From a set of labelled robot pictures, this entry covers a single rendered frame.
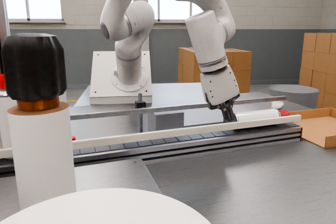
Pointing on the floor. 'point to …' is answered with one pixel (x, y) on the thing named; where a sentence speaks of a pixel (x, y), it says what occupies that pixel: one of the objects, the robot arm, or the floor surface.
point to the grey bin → (296, 94)
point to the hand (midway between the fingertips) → (228, 114)
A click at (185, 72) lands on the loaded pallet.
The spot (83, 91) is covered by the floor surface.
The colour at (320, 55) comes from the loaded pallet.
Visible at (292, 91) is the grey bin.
